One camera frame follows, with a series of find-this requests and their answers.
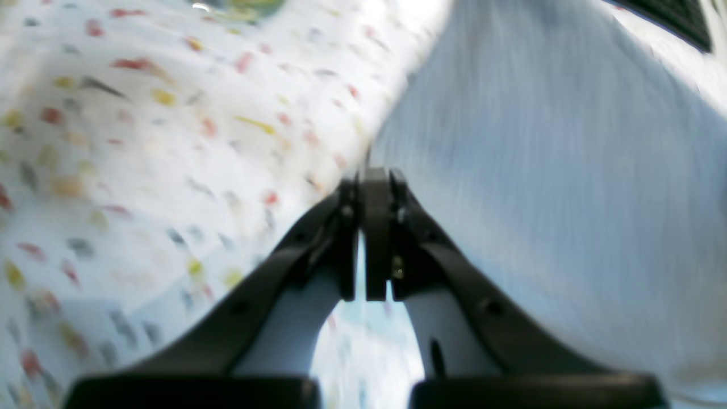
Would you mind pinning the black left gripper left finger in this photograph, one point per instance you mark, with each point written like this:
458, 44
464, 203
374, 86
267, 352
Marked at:
254, 349

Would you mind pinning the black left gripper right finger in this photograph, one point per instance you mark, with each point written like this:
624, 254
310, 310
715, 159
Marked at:
479, 349

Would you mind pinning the grey t-shirt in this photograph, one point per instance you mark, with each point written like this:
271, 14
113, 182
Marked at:
569, 164

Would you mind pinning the terrazzo pattern tablecloth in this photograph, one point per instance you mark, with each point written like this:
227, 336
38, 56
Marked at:
154, 152

